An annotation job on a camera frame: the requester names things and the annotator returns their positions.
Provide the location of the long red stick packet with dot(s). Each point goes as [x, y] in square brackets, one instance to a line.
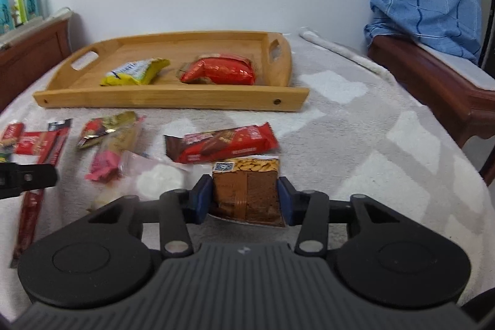
[32, 200]

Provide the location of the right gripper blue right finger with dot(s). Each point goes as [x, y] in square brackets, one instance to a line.
[310, 210]

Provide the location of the wooden chair on right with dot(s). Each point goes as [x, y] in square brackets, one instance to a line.
[463, 109]

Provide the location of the beige nougat snack packet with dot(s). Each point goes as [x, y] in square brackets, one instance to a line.
[119, 142]

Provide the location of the red chocolate wafer bar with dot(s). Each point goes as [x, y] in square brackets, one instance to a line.
[212, 146]

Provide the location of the grey checkered blanket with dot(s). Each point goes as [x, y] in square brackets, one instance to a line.
[356, 134]

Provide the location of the red Biscoff biscuit packet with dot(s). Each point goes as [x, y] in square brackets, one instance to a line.
[35, 143]

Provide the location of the brown almond cake packet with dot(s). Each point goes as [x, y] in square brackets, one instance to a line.
[245, 190]

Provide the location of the bamboo serving tray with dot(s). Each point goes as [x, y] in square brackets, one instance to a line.
[77, 82]

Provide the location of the gold red snack packet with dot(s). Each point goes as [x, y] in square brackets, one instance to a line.
[94, 130]

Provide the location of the green snack packet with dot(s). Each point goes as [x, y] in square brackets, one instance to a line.
[5, 156]

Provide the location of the wooden side cabinet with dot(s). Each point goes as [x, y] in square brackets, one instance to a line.
[25, 62]

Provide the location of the lime green spray bottle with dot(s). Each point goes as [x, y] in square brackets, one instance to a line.
[20, 12]

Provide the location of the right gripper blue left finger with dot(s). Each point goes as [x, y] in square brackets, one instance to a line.
[177, 209]

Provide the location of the white tray on cabinet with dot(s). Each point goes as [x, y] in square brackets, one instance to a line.
[31, 27]

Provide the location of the large red nut snack bag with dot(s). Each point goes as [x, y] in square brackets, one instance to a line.
[229, 69]

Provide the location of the teal spray bottle left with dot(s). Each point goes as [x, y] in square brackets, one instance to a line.
[6, 20]

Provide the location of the pink snack packet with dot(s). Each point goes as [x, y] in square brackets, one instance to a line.
[104, 166]

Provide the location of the yellow Ameria snack packet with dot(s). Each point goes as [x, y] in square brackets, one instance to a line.
[139, 72]

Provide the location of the clear packet white candy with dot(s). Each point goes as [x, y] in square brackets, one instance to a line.
[148, 178]

